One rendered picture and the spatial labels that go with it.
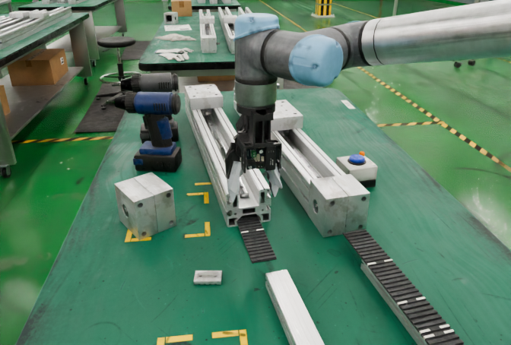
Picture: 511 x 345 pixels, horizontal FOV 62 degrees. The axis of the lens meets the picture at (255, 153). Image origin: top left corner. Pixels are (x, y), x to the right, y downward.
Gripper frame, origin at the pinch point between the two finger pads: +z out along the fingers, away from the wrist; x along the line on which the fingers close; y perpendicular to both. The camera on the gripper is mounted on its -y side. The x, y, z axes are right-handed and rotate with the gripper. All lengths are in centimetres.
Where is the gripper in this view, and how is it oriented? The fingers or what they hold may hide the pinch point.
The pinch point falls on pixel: (252, 193)
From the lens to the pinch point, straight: 87.8
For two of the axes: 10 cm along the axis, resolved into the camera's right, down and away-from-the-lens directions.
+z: 0.0, 9.1, 4.2
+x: 9.7, -1.0, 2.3
